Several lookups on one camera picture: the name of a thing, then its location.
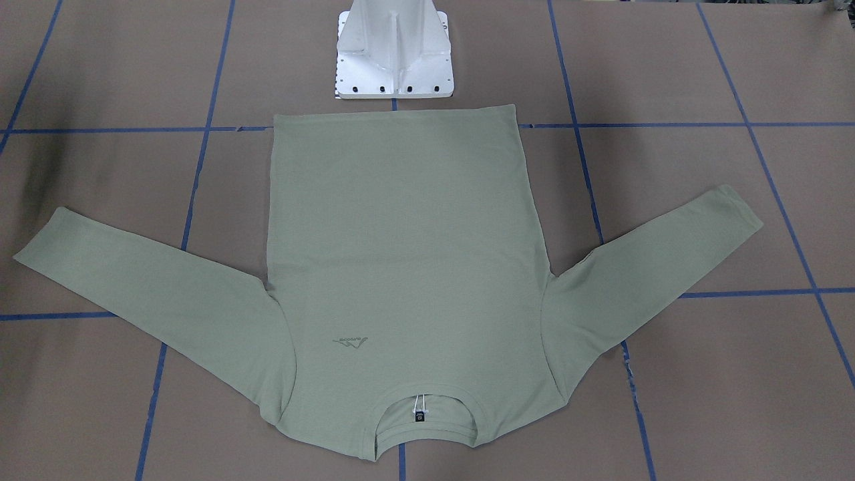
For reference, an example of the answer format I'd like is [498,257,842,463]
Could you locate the olive green long-sleeve shirt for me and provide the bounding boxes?
[13,106,763,462]

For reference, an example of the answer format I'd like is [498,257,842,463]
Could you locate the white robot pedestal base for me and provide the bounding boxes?
[334,1,455,100]

